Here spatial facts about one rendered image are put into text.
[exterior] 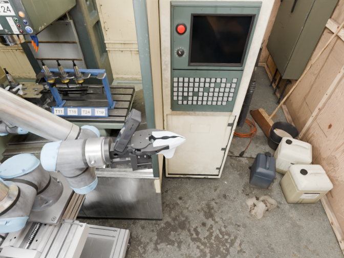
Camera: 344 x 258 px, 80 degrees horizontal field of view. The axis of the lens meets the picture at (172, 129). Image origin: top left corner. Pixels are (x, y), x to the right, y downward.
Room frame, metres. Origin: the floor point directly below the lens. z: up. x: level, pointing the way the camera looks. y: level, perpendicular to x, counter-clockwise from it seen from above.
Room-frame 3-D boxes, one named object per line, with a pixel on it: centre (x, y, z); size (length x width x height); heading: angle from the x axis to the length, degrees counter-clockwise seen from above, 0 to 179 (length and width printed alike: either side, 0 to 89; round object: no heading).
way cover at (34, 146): (1.03, 0.92, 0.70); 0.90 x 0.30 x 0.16; 88
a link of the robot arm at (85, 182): (0.35, 0.27, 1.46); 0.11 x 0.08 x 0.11; 8
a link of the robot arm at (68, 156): (0.33, 0.27, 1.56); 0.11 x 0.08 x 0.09; 98
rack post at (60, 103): (1.39, 0.95, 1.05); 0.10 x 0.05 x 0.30; 178
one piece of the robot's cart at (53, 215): (0.41, 0.55, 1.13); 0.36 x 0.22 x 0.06; 173
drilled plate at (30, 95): (1.48, 1.22, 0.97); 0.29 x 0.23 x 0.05; 88
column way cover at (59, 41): (1.88, 1.09, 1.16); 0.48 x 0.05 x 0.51; 88
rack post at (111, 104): (1.37, 0.51, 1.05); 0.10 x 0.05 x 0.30; 178
